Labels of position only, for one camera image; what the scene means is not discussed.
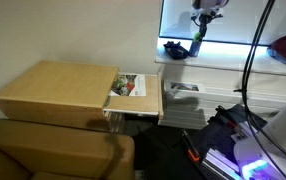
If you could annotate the white wall radiator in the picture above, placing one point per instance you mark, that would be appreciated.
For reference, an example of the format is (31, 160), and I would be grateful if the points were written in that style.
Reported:
(189, 113)

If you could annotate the colourful sticker on radiator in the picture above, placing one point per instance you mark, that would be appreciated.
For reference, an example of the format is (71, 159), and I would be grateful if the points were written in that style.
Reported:
(184, 87)

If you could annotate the aluminium mounting frame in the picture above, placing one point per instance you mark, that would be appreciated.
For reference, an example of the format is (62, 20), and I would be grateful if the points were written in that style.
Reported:
(216, 163)

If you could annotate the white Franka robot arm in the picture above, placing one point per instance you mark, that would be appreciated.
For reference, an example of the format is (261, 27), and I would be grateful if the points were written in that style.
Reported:
(283, 133)

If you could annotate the light wooden drawer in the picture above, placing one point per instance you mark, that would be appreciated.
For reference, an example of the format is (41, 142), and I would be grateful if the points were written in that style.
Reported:
(149, 96)

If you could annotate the dark fabric bag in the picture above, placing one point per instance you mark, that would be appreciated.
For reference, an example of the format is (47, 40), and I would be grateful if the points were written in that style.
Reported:
(219, 133)

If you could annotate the white printed brochure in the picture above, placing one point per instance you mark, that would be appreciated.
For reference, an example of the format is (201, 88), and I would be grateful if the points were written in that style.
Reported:
(138, 86)

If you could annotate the white windowsill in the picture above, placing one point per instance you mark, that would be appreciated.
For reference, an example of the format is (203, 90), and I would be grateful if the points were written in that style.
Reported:
(223, 60)

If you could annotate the blue cylindrical container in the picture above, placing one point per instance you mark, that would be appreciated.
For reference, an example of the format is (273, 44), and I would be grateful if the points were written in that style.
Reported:
(194, 49)

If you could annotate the white window blind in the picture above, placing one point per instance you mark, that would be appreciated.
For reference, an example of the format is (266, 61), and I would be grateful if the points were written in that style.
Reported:
(243, 20)

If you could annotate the light wooden nightstand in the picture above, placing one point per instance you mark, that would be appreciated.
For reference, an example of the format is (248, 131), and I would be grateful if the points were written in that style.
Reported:
(56, 83)

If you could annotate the black crumpled cloth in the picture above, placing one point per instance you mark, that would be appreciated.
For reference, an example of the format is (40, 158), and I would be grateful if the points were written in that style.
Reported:
(176, 50)

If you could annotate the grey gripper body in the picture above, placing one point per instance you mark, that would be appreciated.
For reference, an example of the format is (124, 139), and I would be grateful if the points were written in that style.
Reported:
(207, 12)

